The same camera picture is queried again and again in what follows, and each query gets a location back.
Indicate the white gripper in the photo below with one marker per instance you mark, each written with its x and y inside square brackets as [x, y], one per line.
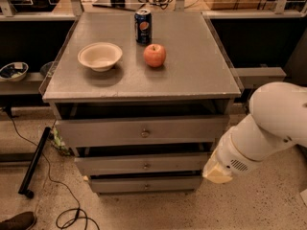
[230, 153]

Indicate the grey drawer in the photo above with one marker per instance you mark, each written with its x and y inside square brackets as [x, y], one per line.
[151, 163]
[141, 131]
[145, 184]

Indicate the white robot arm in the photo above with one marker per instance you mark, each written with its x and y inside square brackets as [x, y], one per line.
[276, 121]

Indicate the grey bottom drawer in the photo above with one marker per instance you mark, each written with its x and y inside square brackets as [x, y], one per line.
[145, 184]

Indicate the grey drawer cabinet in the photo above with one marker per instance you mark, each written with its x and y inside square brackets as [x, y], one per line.
[195, 80]

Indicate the grey top drawer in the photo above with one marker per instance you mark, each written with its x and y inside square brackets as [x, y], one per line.
[141, 131]

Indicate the grey side shelf right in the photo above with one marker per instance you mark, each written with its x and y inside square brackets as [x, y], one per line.
[251, 78]

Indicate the grey side shelf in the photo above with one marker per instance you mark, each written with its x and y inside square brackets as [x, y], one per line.
[29, 85]
[251, 78]

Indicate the red apple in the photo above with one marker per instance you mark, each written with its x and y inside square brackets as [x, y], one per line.
[154, 55]

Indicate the green snack bag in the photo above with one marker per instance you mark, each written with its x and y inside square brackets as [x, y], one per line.
[58, 143]

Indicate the white paper bowl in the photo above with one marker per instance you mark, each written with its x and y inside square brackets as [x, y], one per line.
[100, 56]

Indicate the blue pepsi can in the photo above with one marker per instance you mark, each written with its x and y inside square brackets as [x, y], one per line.
[143, 26]

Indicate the black pole on floor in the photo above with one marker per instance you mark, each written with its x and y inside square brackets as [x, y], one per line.
[24, 188]

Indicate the brown shoe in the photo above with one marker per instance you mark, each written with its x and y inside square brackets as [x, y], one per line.
[23, 221]

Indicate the dark bowl on shelf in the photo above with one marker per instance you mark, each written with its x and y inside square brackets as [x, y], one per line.
[46, 68]

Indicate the grey side shelf left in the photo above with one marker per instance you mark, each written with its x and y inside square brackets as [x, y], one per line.
[29, 85]

